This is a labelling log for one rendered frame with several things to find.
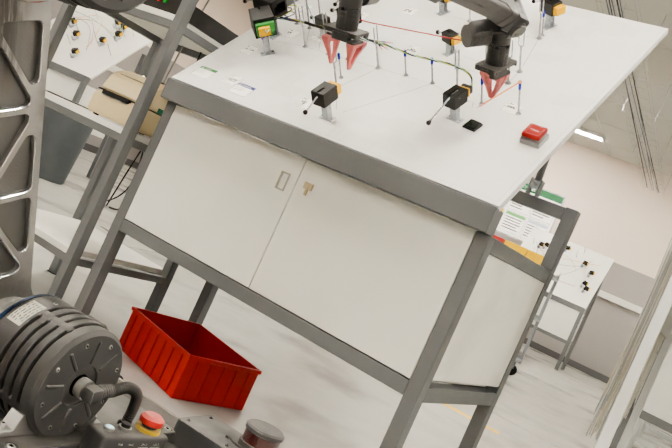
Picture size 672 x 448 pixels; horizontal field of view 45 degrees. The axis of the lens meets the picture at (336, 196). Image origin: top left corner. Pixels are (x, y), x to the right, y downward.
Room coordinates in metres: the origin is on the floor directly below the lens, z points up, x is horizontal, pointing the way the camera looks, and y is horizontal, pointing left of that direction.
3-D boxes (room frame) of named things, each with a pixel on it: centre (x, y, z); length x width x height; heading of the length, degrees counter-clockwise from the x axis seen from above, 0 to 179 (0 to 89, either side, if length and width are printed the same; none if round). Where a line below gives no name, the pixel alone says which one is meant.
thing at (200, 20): (2.83, 0.78, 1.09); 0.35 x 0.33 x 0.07; 58
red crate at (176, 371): (2.60, 0.22, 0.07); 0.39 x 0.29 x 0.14; 43
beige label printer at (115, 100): (2.81, 0.73, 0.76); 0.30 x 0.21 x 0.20; 151
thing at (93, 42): (7.79, 2.83, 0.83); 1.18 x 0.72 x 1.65; 62
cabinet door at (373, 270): (2.11, -0.12, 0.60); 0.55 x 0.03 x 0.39; 58
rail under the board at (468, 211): (2.24, 0.12, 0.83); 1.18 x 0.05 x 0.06; 58
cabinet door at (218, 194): (2.41, 0.34, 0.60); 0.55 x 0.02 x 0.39; 58
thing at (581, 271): (10.88, -3.13, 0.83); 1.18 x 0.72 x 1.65; 64
